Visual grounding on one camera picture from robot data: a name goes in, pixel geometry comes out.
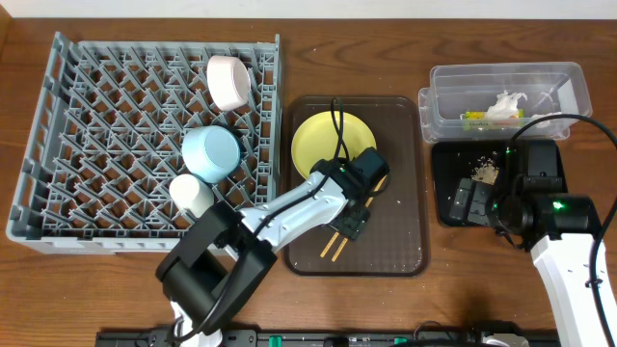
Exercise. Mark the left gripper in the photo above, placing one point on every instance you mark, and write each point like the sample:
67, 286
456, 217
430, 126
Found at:
355, 218

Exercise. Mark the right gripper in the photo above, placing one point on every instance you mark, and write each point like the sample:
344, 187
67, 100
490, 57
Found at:
475, 201

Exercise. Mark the wooden chopstick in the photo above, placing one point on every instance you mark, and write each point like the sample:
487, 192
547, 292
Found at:
340, 249
329, 244

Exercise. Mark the rice and food scraps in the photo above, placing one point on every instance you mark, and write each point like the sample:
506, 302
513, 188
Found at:
485, 169

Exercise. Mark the yellow plate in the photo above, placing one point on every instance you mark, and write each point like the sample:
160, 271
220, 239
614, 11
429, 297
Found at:
316, 139

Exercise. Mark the green yellow snack wrapper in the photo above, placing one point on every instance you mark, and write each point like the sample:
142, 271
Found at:
481, 120

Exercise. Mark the white tissue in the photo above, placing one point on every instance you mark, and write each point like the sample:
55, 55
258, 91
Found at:
506, 107

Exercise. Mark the light blue bowl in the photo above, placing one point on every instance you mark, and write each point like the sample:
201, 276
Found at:
211, 153

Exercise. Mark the white cup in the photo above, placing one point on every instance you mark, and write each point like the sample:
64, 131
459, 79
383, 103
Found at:
190, 194

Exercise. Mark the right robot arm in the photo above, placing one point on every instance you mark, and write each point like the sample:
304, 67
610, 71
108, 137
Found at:
562, 233

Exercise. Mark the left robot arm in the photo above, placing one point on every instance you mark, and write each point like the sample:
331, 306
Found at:
216, 267

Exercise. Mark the dark brown serving tray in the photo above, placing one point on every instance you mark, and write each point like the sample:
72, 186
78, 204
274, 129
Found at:
395, 242

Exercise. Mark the black tray bin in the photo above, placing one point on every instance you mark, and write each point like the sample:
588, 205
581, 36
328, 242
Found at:
452, 161

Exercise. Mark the clear plastic bin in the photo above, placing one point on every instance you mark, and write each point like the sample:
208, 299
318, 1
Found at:
552, 88

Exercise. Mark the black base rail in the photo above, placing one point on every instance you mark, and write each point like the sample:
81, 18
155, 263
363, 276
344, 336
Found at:
429, 333

